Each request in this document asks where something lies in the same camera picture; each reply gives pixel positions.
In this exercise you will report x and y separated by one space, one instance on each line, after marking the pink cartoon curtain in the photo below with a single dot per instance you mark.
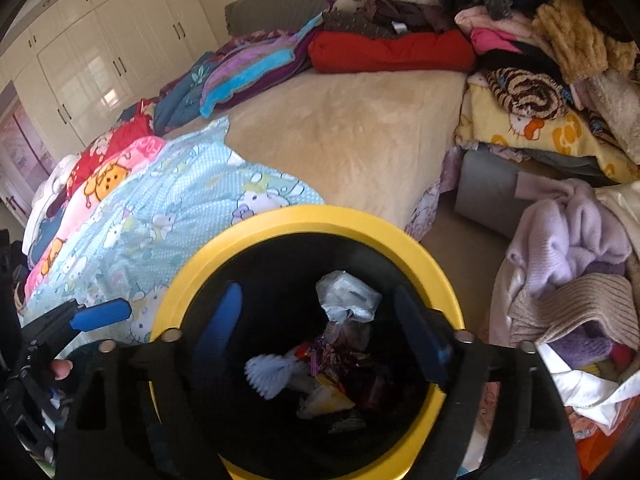
25 150

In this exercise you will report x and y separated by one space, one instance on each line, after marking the blue leaf print quilt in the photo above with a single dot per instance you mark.
185 95

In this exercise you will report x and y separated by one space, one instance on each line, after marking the orange red cloth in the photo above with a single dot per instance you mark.
600 450

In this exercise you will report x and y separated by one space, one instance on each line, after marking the red floral quilt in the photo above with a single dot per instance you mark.
115 142

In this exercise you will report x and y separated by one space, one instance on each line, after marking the blue cartoon blanket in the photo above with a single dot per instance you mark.
47 230

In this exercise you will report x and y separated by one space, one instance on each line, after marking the red foil candy wrapper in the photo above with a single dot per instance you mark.
306 351

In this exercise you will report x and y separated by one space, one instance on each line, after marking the lavender print cloth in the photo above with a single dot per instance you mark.
425 210

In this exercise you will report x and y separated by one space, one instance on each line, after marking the yellow rimmed black trash bin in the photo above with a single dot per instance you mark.
300 220

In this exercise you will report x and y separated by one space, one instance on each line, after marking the tan fuzzy garment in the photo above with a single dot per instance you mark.
570 35

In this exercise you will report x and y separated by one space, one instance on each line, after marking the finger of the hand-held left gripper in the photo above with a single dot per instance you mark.
100 315

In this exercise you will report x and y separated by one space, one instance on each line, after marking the yellow cartoon blanket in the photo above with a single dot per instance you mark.
565 135

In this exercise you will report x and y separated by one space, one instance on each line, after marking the striped purple pillow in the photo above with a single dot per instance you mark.
250 70

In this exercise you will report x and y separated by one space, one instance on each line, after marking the dark brown fuzzy garment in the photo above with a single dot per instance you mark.
610 5

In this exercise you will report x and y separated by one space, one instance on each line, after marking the pink garment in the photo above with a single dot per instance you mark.
492 40

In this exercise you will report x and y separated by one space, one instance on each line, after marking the purple fuzzy garment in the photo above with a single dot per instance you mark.
585 350

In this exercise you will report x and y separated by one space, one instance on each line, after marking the white satin cloth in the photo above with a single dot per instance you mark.
590 390

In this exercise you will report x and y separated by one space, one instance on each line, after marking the tiger striped cloth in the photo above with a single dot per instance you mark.
525 92

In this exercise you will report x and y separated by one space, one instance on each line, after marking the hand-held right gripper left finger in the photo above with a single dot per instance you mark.
225 320

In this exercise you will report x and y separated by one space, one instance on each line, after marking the brown dotted garment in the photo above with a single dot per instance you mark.
390 17

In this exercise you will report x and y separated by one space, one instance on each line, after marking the yellow snack wrapper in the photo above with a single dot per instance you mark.
325 395

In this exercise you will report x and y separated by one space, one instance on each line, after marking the white plastic bag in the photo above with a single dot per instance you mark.
345 295

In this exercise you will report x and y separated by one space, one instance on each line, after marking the beige ribbed knit garment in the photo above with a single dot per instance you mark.
580 305

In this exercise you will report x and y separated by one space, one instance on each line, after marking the cream wardrobe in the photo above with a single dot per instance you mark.
100 50

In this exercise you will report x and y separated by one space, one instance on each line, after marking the person's left hand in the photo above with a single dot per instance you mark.
62 369

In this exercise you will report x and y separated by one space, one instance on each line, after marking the white fuzzy towel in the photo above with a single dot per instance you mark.
615 105

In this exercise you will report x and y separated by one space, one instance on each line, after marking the dark red floral blanket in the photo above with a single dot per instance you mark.
257 38

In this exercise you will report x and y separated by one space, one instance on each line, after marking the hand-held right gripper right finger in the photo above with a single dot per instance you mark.
420 335

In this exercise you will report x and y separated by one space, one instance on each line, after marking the beige bed cover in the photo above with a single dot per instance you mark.
350 135

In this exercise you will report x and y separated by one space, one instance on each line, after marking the lavender knit sweater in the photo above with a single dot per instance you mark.
565 240

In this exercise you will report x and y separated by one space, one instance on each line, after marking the light blue cat print sheet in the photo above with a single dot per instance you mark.
175 200

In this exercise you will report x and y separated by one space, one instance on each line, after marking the red garment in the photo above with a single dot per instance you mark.
390 52

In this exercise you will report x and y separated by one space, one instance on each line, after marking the pink bear print blanket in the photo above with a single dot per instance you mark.
110 180

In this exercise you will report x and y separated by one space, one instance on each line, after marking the purple foil candy wrapper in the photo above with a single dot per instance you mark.
332 355

